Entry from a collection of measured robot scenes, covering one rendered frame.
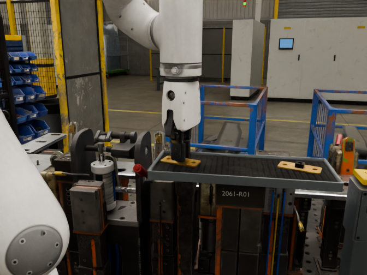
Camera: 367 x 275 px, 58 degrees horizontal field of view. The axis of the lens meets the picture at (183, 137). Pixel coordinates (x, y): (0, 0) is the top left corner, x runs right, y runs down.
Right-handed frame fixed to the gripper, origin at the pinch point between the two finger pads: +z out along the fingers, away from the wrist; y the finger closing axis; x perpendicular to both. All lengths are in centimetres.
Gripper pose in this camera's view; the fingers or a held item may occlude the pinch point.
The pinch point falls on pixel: (181, 149)
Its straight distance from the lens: 71.9
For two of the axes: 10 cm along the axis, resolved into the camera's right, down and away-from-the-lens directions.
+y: 4.2, -2.4, 8.8
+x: -9.1, -1.1, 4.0
